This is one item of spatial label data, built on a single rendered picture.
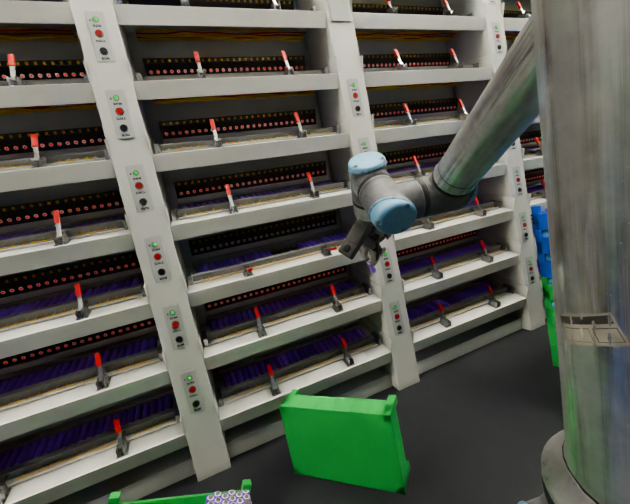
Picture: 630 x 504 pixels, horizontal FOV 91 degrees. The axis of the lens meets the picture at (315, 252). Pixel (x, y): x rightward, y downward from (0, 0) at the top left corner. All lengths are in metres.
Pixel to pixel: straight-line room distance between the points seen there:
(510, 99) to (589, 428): 0.39
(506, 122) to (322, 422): 0.74
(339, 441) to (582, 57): 0.83
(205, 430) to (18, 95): 0.98
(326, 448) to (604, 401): 0.72
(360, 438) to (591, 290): 0.69
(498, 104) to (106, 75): 0.90
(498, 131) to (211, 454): 1.06
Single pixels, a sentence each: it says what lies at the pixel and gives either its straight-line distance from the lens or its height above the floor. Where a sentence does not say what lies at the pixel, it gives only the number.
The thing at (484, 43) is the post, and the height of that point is 1.22.
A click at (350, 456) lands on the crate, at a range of 0.92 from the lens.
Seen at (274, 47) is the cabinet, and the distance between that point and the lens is 1.37.
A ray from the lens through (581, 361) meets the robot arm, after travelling 0.30.
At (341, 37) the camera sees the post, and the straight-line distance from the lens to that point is 1.24.
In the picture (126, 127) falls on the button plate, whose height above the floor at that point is 1.00.
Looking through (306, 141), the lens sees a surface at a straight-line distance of 1.04.
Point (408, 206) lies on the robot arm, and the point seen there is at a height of 0.65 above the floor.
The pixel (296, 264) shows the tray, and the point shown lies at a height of 0.54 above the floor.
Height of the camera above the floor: 0.66
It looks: 6 degrees down
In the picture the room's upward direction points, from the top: 12 degrees counter-clockwise
